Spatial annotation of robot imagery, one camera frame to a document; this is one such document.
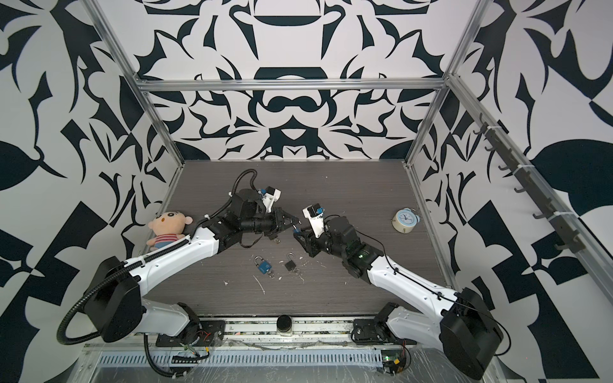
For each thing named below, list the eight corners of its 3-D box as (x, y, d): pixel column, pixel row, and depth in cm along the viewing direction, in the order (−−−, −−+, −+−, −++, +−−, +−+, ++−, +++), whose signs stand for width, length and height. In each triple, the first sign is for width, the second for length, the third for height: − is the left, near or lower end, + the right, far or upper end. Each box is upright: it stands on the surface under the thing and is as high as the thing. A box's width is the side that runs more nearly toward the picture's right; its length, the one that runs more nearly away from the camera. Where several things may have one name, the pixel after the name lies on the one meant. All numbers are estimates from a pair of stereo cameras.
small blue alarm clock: (400, 236, 97) (404, 231, 94) (387, 219, 102) (390, 213, 99) (420, 227, 100) (424, 221, 96) (406, 211, 105) (409, 204, 101)
